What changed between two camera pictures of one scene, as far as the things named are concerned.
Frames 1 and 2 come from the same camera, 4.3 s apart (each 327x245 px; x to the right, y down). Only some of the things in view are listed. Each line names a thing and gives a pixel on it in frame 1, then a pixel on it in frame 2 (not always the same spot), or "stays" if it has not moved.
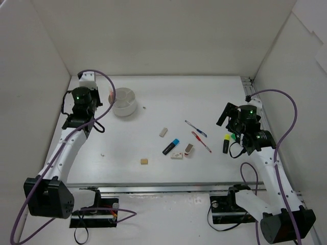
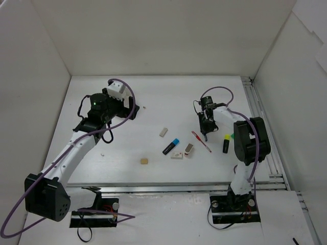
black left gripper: [94, 95] -> [134, 111]
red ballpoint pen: [202, 142] stays
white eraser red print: [177, 155] stays
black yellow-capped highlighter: [226, 143] stays
